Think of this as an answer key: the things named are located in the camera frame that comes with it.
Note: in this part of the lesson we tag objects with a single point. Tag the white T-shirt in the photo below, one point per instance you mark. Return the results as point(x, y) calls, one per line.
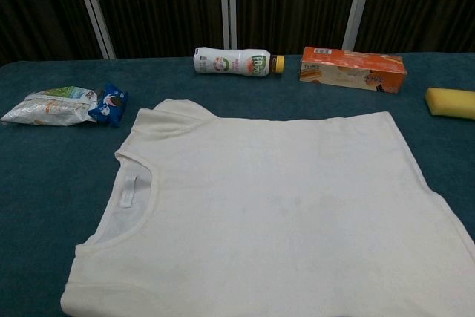
point(259, 202)

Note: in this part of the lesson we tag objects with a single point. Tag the white drink bottle yellow cap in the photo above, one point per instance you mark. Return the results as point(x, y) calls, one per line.
point(230, 64)

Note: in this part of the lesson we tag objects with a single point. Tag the blue cookie packet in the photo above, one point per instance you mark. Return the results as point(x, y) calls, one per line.
point(109, 105)

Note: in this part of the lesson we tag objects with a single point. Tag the orange cardboard carton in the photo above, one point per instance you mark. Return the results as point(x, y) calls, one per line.
point(352, 72)

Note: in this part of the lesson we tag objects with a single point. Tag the dark brown pleated curtain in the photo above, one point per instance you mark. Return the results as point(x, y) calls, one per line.
point(159, 9)
point(423, 5)
point(37, 9)
point(293, 5)

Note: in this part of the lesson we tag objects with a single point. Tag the white snack bag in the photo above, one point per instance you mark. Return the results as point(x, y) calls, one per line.
point(48, 109)

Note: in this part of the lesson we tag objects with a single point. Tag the teal table cover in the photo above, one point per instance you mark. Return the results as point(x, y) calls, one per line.
point(37, 191)

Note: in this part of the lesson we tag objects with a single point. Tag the yellow sponge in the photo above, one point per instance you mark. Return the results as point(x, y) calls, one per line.
point(452, 103)

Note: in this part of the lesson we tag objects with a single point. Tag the white partition post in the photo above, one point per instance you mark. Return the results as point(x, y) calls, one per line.
point(94, 12)
point(358, 5)
point(228, 9)

